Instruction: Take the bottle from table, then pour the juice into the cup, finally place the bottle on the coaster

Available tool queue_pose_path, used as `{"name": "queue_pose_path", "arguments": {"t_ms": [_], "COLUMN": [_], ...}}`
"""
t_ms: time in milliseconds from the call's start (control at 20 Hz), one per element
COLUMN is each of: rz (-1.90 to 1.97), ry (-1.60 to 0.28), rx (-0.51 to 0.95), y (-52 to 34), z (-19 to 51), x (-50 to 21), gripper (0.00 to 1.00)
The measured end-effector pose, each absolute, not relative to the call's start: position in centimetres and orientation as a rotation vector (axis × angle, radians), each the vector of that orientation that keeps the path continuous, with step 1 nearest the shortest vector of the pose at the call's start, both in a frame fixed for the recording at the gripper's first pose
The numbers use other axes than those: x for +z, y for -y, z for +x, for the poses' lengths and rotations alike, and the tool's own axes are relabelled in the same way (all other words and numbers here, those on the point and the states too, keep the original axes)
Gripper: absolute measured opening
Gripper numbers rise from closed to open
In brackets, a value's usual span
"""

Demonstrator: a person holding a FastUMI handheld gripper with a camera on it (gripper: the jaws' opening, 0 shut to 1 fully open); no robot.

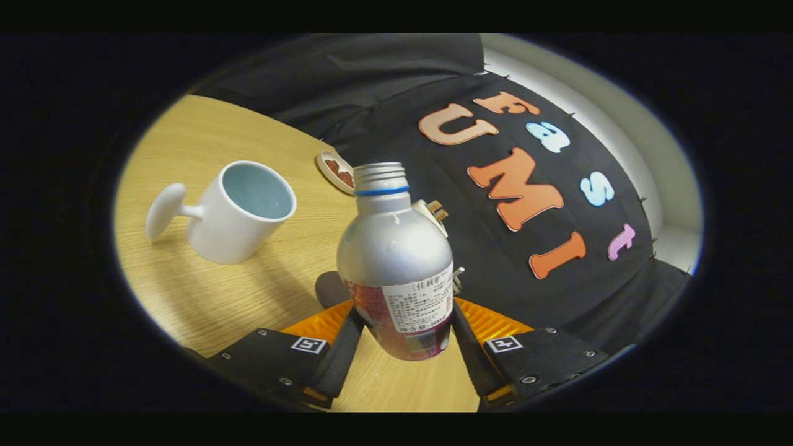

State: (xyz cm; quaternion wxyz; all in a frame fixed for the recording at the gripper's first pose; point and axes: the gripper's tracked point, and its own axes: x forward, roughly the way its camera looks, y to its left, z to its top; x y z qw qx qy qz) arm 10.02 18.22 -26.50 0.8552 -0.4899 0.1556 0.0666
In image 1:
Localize white toaster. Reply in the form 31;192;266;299
412;199;449;238

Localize wooden table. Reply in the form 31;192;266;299
115;94;481;413

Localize white cup blue inside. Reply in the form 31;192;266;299
145;160;297;265

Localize silver juice bottle red label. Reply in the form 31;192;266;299
336;162;455;361

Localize white plate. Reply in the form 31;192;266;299
317;151;355;195

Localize dark round coaster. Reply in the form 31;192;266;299
315;271;351;309

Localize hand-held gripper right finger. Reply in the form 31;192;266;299
451;297;611;409

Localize red food pieces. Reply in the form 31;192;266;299
325;160;354;188

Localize black backdrop cloth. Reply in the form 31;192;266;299
192;33;691;357

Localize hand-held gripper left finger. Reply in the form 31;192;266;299
208;300;366;409

